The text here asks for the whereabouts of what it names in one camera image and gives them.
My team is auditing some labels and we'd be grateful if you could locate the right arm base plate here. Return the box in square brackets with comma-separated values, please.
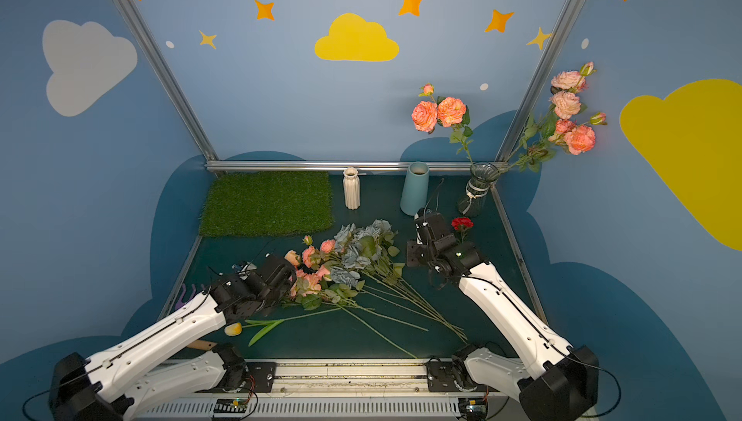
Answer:
[424, 357, 484, 393]

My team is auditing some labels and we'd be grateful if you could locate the pink flower bunch on table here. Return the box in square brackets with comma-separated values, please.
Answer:
[277, 234, 470, 359]

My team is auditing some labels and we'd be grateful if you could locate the teal cylindrical vase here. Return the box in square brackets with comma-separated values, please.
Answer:
[400, 161, 429, 216]

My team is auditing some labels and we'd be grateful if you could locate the aluminium rail front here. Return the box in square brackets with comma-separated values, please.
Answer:
[131, 359, 528, 420]

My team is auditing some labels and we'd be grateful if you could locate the yellow tulip with stem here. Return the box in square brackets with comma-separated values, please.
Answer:
[223, 307, 339, 347]

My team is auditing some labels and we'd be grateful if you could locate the aluminium frame back bar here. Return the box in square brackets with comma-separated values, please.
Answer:
[205, 159, 511, 174]

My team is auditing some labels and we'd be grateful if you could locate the green artificial grass mat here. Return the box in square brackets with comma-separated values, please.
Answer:
[199, 171, 334, 238]

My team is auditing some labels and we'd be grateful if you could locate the purple toy garden fork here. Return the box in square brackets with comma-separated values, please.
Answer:
[173, 284, 199, 311]

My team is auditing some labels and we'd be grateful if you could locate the red carnation flower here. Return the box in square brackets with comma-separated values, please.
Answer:
[451, 217, 475, 243]

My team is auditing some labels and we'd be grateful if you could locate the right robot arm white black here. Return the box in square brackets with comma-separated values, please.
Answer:
[407, 209, 599, 420]

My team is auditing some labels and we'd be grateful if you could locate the white ribbed ceramic vase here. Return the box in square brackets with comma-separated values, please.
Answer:
[343, 167, 361, 211]

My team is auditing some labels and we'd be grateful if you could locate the clear glass vase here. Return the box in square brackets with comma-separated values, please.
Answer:
[457, 162, 502, 218]

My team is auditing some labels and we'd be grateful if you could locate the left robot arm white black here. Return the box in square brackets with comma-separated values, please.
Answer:
[48, 255, 297, 420]

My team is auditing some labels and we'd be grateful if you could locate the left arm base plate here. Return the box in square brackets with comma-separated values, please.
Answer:
[203, 361, 277, 394]

